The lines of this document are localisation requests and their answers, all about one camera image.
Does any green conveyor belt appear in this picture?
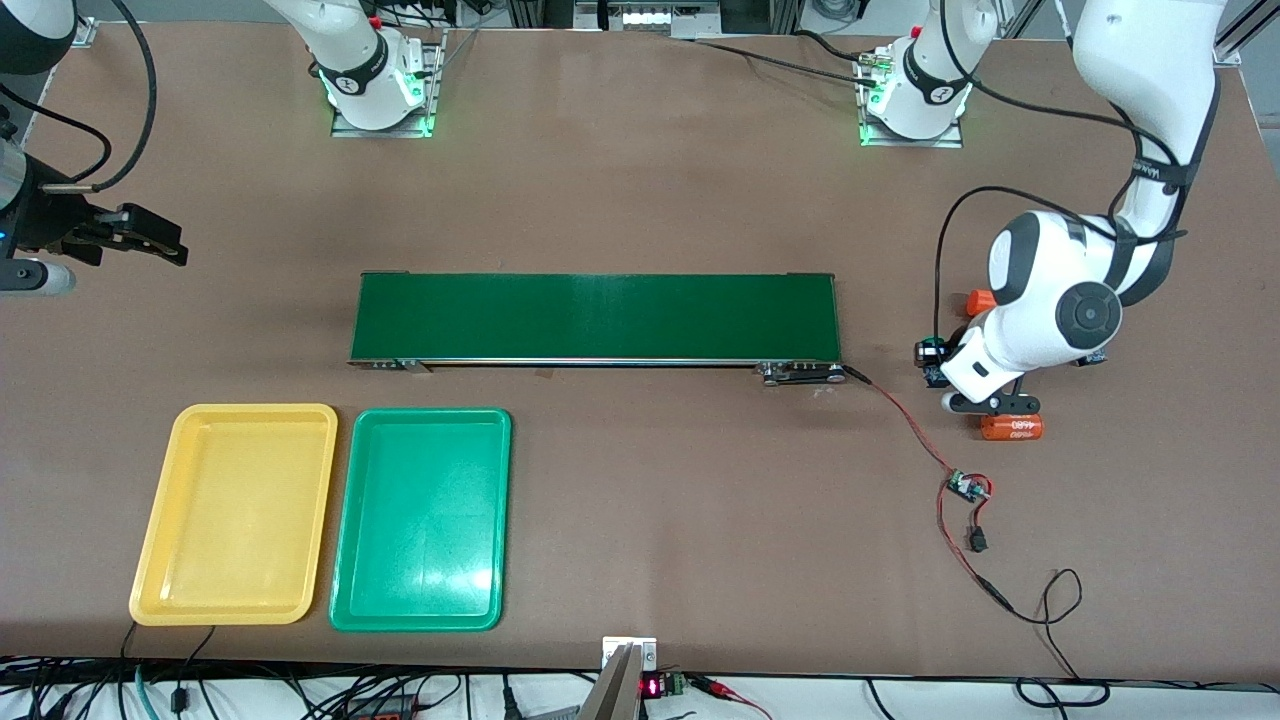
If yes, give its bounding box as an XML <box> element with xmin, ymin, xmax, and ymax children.
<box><xmin>346</xmin><ymin>270</ymin><xmax>847</xmax><ymax>387</ymax></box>

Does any yellow plastic tray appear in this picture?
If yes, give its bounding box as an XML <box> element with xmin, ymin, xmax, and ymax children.
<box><xmin>128</xmin><ymin>403</ymin><xmax>339</xmax><ymax>627</ymax></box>

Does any green plastic tray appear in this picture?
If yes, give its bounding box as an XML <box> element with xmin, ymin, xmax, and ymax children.
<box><xmin>328</xmin><ymin>407</ymin><xmax>513</xmax><ymax>633</ymax></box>

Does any red clip lead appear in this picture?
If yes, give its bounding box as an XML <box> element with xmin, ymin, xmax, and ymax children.
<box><xmin>690</xmin><ymin>676</ymin><xmax>773</xmax><ymax>720</ymax></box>

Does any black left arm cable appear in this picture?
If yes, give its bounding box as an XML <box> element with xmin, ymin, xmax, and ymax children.
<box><xmin>933</xmin><ymin>0</ymin><xmax>1191</xmax><ymax>346</ymax></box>

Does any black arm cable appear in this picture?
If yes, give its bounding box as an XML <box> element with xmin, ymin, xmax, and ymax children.
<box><xmin>0</xmin><ymin>0</ymin><xmax>159</xmax><ymax>191</ymax></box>
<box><xmin>933</xmin><ymin>0</ymin><xmax>1191</xmax><ymax>346</ymax></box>

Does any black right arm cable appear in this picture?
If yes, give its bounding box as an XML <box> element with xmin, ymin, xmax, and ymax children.
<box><xmin>0</xmin><ymin>0</ymin><xmax>159</xmax><ymax>191</ymax></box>

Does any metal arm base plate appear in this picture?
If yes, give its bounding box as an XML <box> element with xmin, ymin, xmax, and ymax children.
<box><xmin>330</xmin><ymin>28</ymin><xmax>447</xmax><ymax>139</ymax></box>
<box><xmin>857</xmin><ymin>50</ymin><xmax>966</xmax><ymax>149</ymax></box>

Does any black cable on table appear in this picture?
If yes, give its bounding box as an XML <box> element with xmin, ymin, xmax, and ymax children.
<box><xmin>690</xmin><ymin>28</ymin><xmax>883</xmax><ymax>89</ymax></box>

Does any metal frame rack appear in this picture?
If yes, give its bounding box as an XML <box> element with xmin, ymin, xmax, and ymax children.
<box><xmin>505</xmin><ymin>0</ymin><xmax>801</xmax><ymax>41</ymax></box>

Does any black cable bundle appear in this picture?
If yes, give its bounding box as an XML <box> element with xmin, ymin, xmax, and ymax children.
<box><xmin>0</xmin><ymin>622</ymin><xmax>601</xmax><ymax>720</ymax></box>

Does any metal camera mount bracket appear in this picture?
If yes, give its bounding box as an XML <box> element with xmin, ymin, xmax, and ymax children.
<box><xmin>578</xmin><ymin>637</ymin><xmax>659</xmax><ymax>720</ymax></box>

